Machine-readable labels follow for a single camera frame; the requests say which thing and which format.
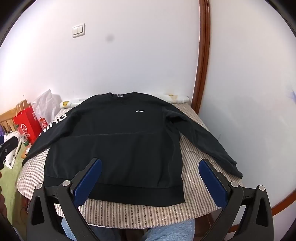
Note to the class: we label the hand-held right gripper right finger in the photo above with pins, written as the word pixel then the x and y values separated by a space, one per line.
pixel 211 179

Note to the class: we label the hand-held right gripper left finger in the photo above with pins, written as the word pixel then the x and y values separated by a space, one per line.
pixel 89 180

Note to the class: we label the black sweatshirt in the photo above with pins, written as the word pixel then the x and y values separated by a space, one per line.
pixel 115 139

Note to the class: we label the white spotted cloth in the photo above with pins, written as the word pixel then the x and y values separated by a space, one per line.
pixel 12 160

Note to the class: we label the white green bottle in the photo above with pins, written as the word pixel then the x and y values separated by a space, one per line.
pixel 25 140

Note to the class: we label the wooden headboard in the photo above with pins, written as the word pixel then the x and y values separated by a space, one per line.
pixel 8 118

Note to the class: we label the green blanket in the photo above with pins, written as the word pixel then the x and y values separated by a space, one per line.
pixel 11 185

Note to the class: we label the small red paper bag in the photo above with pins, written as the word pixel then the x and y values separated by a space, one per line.
pixel 43 122

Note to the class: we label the striped bed cover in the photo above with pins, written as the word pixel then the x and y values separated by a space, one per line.
pixel 138 213

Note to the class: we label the white plastic bag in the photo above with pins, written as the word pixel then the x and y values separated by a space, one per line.
pixel 45 104

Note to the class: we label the person's legs in blue jeans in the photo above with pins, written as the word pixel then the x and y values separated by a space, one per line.
pixel 168 233

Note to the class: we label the white wall switch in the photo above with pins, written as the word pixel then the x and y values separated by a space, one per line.
pixel 78 30

